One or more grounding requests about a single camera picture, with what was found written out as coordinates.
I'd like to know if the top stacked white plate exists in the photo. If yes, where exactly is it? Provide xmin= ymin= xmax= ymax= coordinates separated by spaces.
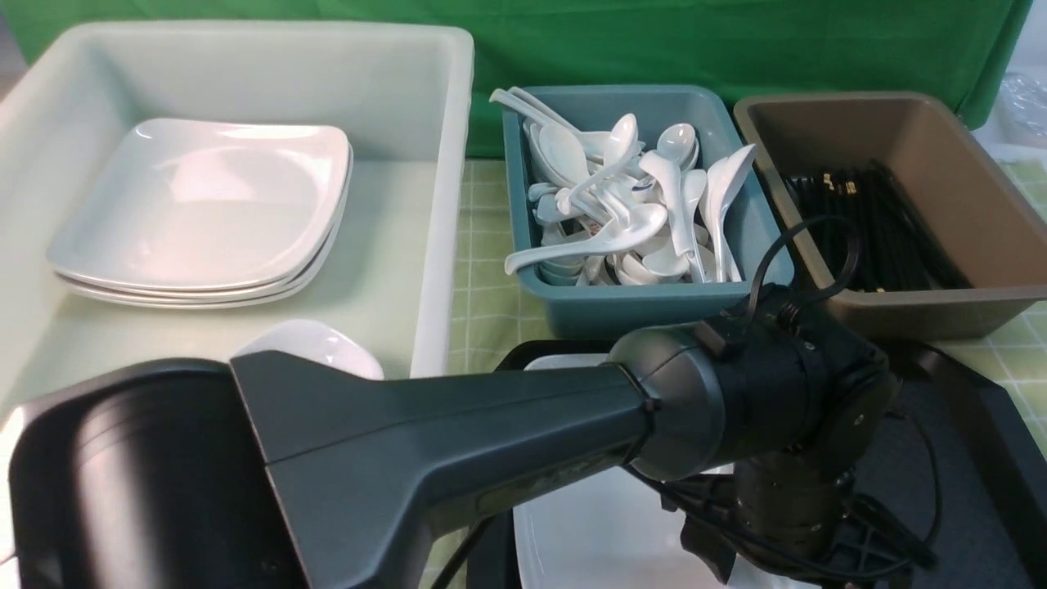
xmin=47 ymin=117 xmax=354 ymax=292

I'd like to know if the black serving tray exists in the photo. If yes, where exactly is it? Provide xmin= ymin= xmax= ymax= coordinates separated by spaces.
xmin=466 ymin=340 xmax=1045 ymax=588

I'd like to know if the pile of black chopsticks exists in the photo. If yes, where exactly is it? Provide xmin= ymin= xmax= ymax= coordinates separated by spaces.
xmin=785 ymin=160 xmax=972 ymax=292

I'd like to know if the white spoon top left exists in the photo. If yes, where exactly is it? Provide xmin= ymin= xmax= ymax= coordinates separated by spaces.
xmin=489 ymin=87 xmax=609 ymax=163

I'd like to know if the green backdrop cloth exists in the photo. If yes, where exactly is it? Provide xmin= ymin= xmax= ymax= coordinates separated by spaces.
xmin=2 ymin=1 xmax=1031 ymax=126

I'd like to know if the middle stacked white plate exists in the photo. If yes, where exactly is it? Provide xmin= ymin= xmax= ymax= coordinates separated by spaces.
xmin=52 ymin=146 xmax=355 ymax=310

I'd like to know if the bottom stacked white plate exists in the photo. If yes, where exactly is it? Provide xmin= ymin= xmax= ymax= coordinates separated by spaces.
xmin=55 ymin=223 xmax=340 ymax=309

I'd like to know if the brown plastic chopstick bin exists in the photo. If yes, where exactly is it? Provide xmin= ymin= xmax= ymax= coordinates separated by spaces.
xmin=733 ymin=91 xmax=1046 ymax=340

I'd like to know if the large white plastic tub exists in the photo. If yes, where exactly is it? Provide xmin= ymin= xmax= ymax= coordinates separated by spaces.
xmin=1 ymin=21 xmax=474 ymax=417

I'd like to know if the white spoon right upright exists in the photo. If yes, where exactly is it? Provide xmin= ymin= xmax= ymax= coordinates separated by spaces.
xmin=703 ymin=144 xmax=757 ymax=282

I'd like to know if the white spoon centre bin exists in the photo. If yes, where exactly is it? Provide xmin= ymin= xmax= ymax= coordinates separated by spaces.
xmin=639 ymin=150 xmax=706 ymax=284

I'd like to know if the stacked white plate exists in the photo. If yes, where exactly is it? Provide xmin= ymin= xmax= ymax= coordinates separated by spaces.
xmin=47 ymin=117 xmax=354 ymax=292
xmin=55 ymin=223 xmax=340 ymax=309
xmin=52 ymin=146 xmax=355 ymax=310

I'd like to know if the large white square plate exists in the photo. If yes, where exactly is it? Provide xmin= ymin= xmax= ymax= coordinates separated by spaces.
xmin=512 ymin=353 xmax=786 ymax=589

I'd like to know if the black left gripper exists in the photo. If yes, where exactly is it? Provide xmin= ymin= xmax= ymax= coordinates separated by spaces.
xmin=681 ymin=459 xmax=937 ymax=586

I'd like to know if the small white bowl in tub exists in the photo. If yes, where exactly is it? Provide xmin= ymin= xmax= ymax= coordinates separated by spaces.
xmin=232 ymin=318 xmax=385 ymax=380

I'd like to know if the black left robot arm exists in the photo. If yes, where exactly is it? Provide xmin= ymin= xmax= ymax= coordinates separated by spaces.
xmin=2 ymin=285 xmax=937 ymax=588

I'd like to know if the green checkered tablecloth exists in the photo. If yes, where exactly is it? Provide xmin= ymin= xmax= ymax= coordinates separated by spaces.
xmin=0 ymin=159 xmax=1047 ymax=589

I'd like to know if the long white spoon front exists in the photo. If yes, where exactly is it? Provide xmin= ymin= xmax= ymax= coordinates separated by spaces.
xmin=504 ymin=204 xmax=668 ymax=275

